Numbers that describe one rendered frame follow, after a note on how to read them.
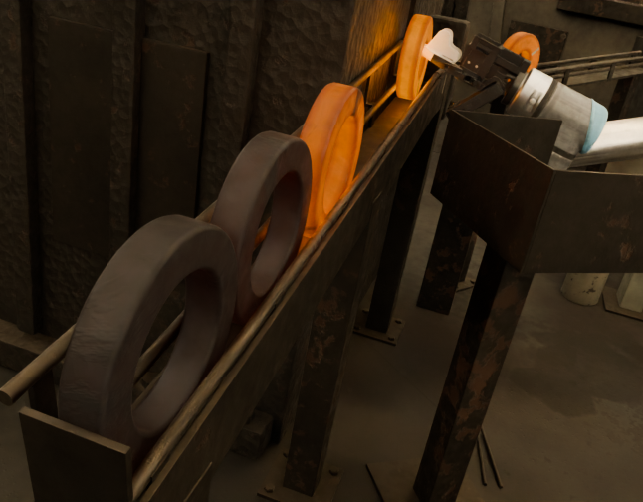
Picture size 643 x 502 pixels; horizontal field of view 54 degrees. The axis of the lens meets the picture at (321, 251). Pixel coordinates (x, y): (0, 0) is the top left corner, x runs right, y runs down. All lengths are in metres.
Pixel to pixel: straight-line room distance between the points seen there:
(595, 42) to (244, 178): 3.60
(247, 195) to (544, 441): 1.16
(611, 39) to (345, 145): 3.29
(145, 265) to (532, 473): 1.18
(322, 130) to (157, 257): 0.33
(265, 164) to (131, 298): 0.20
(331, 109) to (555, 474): 1.02
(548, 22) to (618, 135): 2.70
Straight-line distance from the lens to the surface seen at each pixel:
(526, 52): 1.94
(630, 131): 1.44
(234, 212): 0.52
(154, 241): 0.41
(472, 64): 1.24
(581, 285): 2.21
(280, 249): 0.66
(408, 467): 1.35
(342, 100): 0.71
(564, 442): 1.59
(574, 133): 1.24
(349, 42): 1.00
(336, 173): 0.82
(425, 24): 1.23
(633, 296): 2.29
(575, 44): 4.06
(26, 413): 0.43
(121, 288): 0.39
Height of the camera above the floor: 0.91
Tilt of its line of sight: 25 degrees down
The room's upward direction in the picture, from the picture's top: 10 degrees clockwise
